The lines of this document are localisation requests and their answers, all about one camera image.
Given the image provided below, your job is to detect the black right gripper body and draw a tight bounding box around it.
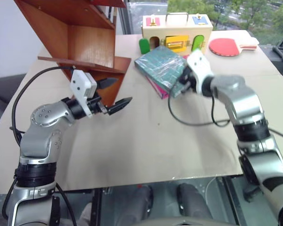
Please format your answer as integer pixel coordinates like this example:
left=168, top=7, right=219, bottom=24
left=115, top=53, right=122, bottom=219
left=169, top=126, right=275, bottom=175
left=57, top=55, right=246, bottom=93
left=183, top=66, right=199, bottom=94

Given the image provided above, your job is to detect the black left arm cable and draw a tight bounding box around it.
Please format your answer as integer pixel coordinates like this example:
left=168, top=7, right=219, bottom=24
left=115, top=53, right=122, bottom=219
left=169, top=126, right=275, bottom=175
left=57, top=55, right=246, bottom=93
left=11, top=66, right=76, bottom=147

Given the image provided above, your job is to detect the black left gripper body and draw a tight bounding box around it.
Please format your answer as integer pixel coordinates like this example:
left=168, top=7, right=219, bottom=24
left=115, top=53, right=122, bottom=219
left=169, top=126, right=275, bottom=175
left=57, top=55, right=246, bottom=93
left=86, top=92, right=109, bottom=116

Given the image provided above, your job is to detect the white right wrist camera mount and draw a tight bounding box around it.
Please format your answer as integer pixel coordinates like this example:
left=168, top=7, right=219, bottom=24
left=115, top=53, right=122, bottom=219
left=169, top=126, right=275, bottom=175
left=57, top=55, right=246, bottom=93
left=186, top=48, right=215, bottom=95

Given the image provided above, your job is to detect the wooden lock box toy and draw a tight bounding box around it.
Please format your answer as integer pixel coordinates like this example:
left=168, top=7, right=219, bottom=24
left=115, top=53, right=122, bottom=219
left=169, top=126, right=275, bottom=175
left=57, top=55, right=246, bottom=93
left=138, top=12, right=214, bottom=55

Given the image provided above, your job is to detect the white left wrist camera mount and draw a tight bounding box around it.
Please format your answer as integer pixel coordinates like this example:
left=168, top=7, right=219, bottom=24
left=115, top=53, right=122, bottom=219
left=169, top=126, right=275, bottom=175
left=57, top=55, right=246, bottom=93
left=70, top=70, right=98, bottom=118

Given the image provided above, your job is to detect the wooden bookshelf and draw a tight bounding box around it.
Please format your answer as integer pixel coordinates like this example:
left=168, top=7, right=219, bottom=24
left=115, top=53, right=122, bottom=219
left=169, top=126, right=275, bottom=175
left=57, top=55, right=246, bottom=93
left=14, top=0, right=132, bottom=107

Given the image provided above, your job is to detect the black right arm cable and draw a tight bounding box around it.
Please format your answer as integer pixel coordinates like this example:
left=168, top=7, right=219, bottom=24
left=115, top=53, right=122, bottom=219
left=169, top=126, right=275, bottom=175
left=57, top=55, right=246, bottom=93
left=167, top=90, right=231, bottom=127

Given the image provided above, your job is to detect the green book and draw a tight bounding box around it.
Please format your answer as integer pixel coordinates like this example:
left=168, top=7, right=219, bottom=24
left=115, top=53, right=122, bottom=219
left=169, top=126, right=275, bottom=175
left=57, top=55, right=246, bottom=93
left=134, top=45, right=192, bottom=98

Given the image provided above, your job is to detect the pink book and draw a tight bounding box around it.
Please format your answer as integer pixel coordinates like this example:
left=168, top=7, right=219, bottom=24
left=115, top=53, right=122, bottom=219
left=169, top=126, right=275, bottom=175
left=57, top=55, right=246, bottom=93
left=145, top=75, right=170, bottom=100

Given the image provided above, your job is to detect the red table tennis paddle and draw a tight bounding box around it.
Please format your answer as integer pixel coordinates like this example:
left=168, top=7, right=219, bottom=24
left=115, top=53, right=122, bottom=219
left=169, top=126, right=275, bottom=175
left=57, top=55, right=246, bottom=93
left=208, top=38, right=258, bottom=57

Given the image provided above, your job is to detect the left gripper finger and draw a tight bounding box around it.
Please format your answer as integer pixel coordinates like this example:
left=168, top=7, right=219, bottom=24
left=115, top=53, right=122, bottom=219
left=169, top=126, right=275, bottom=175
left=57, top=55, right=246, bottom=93
left=96, top=77, right=119, bottom=90
left=107, top=97, right=133, bottom=116

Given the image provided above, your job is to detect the grey sofa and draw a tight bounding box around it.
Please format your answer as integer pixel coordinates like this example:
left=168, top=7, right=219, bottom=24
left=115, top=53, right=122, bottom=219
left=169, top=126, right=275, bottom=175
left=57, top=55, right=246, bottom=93
left=0, top=73, right=27, bottom=136

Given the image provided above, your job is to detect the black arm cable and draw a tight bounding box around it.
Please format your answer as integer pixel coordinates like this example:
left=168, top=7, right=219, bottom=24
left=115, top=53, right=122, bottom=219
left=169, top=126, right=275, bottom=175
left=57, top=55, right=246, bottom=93
left=11, top=66, right=76, bottom=147
left=167, top=90, right=231, bottom=127
left=55, top=183, right=78, bottom=226

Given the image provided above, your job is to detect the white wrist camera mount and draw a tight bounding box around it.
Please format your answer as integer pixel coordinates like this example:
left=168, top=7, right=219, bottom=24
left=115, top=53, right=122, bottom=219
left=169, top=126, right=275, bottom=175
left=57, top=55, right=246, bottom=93
left=186, top=48, right=215, bottom=95
left=70, top=70, right=98, bottom=118

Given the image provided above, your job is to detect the black lower arm cable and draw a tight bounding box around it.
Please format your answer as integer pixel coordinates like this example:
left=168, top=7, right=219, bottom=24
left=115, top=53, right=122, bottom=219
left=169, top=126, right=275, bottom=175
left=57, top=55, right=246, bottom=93
left=55, top=183, right=78, bottom=226

